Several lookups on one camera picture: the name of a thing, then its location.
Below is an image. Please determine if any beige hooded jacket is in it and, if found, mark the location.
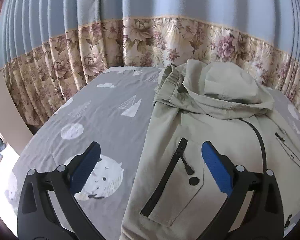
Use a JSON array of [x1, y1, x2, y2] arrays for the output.
[[120, 60, 300, 239]]

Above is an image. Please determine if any beige cardboard box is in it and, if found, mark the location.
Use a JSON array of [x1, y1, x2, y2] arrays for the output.
[[0, 74, 33, 155]]

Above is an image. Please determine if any grey patterned bed sheet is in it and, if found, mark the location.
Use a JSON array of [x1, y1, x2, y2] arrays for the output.
[[13, 67, 300, 239]]

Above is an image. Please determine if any blue floral curtain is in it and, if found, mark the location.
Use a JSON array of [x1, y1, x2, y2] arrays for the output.
[[0, 0, 300, 127]]

